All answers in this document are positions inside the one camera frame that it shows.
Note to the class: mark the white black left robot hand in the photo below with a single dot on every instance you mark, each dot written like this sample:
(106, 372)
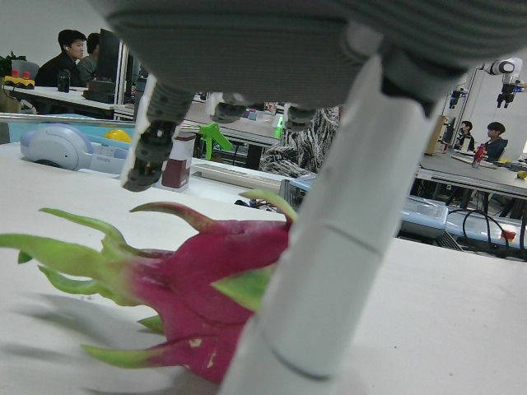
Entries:
(263, 45)

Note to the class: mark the pink dragon fruit green scales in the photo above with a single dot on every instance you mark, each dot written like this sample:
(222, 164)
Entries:
(206, 263)

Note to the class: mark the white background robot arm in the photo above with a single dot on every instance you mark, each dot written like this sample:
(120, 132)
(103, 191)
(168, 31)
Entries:
(506, 66)

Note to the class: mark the green plastic clamp tool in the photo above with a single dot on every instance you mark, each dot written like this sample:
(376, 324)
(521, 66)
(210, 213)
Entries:
(212, 133)

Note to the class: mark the zebra patterned cloth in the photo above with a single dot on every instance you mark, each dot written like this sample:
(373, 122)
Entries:
(304, 152)

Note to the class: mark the maroon white carton box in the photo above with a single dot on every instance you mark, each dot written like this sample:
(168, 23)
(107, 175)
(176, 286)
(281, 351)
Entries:
(179, 173)

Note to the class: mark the black computer monitor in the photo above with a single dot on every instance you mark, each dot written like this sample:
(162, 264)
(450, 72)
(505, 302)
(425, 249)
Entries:
(108, 53)

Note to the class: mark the yellow rounded plastic object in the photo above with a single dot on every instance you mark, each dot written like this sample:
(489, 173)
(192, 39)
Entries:
(117, 136)

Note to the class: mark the person in grey top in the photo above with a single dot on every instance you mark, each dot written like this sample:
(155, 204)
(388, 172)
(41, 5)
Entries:
(87, 68)

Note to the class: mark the black drinking bottle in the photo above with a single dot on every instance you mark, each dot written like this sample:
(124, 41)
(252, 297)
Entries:
(63, 80)

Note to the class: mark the person in black jacket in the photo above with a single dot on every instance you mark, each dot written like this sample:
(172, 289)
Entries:
(62, 70)

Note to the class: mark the seated person black white top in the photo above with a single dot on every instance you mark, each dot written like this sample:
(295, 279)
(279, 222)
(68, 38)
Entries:
(465, 138)

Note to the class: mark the pale blue white headphones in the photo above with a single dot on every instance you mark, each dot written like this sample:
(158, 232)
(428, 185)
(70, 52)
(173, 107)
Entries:
(57, 144)

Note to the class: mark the clear plastic storage box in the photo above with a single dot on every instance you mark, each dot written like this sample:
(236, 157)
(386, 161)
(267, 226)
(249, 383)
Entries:
(424, 218)

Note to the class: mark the red bottle on desk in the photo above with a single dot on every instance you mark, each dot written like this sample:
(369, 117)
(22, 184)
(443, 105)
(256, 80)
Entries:
(479, 156)

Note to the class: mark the yellow box with red buttons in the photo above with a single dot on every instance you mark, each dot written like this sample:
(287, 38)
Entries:
(18, 82)

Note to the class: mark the black background robot gripper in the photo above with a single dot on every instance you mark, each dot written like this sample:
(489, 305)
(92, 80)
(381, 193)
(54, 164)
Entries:
(507, 90)

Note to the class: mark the seated person dark hoodie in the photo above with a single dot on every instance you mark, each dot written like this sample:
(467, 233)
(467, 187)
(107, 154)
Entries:
(494, 146)

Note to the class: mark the turquoise plastic crate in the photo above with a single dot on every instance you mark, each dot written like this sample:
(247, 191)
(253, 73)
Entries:
(12, 131)

